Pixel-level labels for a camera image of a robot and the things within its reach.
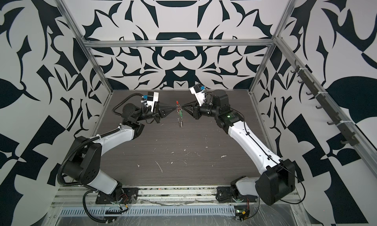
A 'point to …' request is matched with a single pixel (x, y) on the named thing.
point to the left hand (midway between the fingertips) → (176, 104)
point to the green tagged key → (180, 113)
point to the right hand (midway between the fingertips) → (184, 105)
